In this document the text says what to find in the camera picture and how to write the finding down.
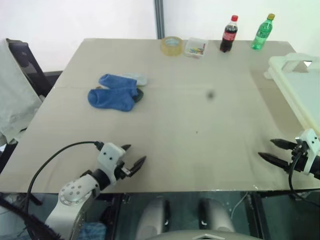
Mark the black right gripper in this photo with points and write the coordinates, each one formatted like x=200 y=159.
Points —
x=301 y=162

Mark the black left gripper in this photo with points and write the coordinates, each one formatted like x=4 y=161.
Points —
x=122 y=172

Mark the blue sock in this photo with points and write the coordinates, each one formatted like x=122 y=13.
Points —
x=115 y=81
x=110 y=100

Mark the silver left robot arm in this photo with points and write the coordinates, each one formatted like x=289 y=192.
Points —
x=72 y=195

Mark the white plastic tray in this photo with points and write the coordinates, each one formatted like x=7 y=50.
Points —
x=295 y=82

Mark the clear box of coloured clips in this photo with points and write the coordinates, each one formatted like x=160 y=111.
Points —
x=195 y=50

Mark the dark grey round disc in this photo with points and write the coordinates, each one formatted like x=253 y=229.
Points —
x=140 y=95

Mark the grey rounded robot leg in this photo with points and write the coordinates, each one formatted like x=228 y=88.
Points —
x=215 y=215
x=152 y=217

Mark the black table leg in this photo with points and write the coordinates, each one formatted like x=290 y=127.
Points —
x=255 y=217

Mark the mustard yellow sock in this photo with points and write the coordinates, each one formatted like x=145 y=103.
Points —
x=99 y=87

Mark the light grey sock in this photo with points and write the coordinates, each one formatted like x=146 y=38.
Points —
x=141 y=78

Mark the blue fuzzy cloth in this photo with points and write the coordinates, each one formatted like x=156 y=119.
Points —
x=93 y=231

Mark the grey robot waist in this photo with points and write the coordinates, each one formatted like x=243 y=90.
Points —
x=200 y=236

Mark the clear packing tape roll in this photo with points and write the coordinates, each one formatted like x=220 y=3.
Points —
x=165 y=50

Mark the green bottle with yellow cap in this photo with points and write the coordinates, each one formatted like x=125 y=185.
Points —
x=261 y=35

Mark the cola bottle with red cap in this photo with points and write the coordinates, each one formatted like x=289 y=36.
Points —
x=227 y=37

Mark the black chair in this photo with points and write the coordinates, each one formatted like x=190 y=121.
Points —
x=32 y=70

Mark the grey metal pole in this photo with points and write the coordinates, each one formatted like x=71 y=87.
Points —
x=159 y=20

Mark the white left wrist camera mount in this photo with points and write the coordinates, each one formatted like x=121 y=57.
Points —
x=108 y=155

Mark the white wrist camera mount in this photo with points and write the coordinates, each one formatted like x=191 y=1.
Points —
x=108 y=155
x=310 y=137

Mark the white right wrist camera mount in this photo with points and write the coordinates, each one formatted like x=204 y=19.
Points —
x=310 y=137

